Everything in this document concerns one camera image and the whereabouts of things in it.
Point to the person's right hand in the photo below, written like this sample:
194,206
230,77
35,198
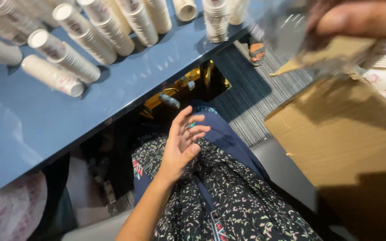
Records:
364,20

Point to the person's left hand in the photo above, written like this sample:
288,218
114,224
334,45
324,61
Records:
176,150

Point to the person's right fingers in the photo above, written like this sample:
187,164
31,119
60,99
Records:
340,23

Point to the clear plastic wrap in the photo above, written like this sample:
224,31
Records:
286,36

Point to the wrapped white cups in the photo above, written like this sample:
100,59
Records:
385,77

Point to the grey sandal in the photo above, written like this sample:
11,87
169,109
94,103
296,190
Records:
256,50

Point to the brown cardboard carton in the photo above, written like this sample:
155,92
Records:
340,140

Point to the grey bench seat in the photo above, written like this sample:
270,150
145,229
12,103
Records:
280,167

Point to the navy blue trousers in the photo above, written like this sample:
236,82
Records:
226,137

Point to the grey cylinder plug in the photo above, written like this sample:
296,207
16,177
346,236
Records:
169,100

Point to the black floral dress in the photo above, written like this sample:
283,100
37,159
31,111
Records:
230,200

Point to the rows of white paper cup stacks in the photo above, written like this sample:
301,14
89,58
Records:
89,36

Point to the pale plastic bag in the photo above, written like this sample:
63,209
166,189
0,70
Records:
85,194

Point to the white pink floral cloth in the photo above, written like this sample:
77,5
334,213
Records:
8,211

